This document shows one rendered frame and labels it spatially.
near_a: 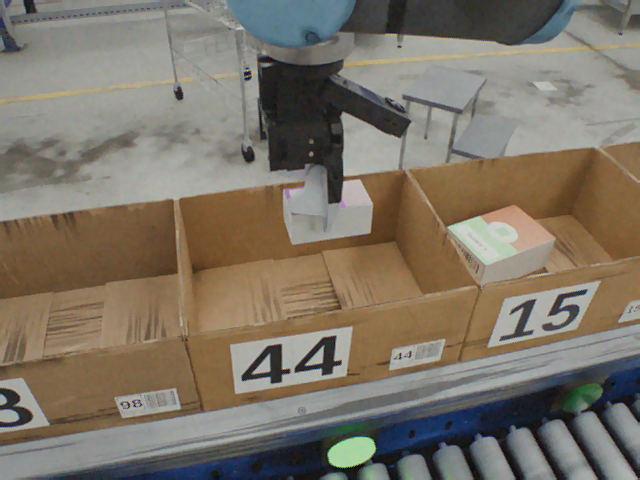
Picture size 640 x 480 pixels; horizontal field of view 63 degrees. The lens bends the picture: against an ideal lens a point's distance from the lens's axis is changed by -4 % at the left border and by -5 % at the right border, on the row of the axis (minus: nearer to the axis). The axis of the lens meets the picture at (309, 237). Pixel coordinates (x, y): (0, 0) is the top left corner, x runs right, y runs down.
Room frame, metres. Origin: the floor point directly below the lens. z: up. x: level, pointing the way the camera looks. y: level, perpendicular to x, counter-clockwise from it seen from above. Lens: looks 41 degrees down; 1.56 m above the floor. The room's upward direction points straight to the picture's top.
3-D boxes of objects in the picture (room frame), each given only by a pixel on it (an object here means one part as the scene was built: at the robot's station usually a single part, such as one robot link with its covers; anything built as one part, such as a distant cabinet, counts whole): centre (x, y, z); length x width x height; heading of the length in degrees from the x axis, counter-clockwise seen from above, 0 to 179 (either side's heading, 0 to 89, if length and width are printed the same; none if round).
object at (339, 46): (0.52, 0.00, 1.38); 0.10 x 0.09 x 0.05; 13
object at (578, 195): (0.68, -0.39, 0.96); 0.39 x 0.29 x 0.17; 102
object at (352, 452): (0.38, -0.06, 0.81); 0.07 x 0.01 x 0.07; 102
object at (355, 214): (0.53, -0.02, 1.15); 0.10 x 0.06 x 0.05; 103
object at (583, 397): (0.47, -0.45, 0.81); 0.07 x 0.01 x 0.07; 102
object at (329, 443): (0.39, -0.06, 0.81); 0.09 x 0.01 x 0.09; 102
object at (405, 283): (0.59, -0.01, 0.96); 0.39 x 0.29 x 0.17; 102
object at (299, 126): (0.52, 0.01, 1.29); 0.09 x 0.08 x 0.12; 103
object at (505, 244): (0.72, -0.34, 0.92); 0.16 x 0.11 x 0.07; 115
